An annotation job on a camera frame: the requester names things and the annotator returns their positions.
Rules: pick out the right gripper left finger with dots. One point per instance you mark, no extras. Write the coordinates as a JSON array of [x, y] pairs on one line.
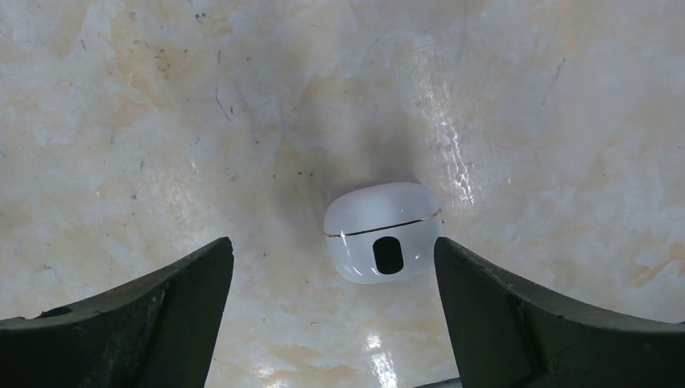
[[159, 330]]

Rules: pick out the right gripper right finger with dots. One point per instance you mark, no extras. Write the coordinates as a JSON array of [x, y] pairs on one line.
[[508, 331]]

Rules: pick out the white earbud charging case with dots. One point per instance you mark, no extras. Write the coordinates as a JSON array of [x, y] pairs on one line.
[[383, 233]]

